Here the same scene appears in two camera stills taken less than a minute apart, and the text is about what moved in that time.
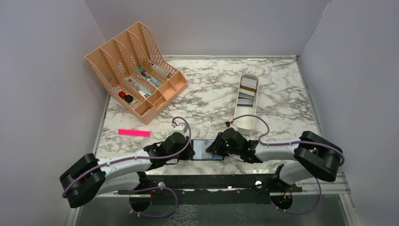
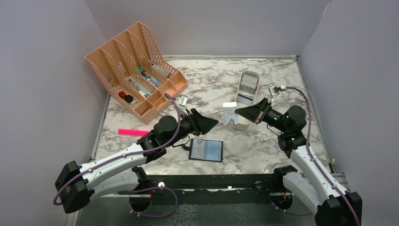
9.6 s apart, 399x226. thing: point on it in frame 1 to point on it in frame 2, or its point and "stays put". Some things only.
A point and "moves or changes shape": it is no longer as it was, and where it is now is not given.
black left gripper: (188, 153) to (199, 123)
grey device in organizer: (161, 69) stays put
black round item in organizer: (128, 98) stays put
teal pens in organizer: (152, 80) stays put
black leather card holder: (199, 147) stays put
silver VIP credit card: (204, 144) moves or changes shape
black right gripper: (215, 148) to (256, 112)
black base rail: (212, 189) stays put
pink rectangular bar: (135, 133) stays put
